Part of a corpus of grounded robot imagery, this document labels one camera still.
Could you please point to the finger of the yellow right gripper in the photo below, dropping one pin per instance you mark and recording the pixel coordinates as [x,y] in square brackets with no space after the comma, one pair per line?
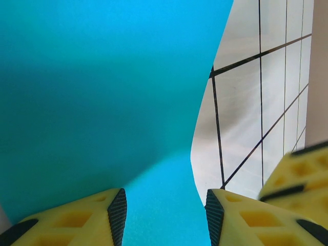
[302,169]
[307,205]

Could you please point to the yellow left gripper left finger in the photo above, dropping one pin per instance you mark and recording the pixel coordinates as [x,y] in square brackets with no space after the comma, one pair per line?
[84,225]

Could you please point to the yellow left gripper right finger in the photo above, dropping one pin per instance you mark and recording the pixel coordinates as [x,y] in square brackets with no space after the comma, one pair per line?
[256,225]

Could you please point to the blue cloth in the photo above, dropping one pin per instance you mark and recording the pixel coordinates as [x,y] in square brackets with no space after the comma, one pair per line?
[102,77]

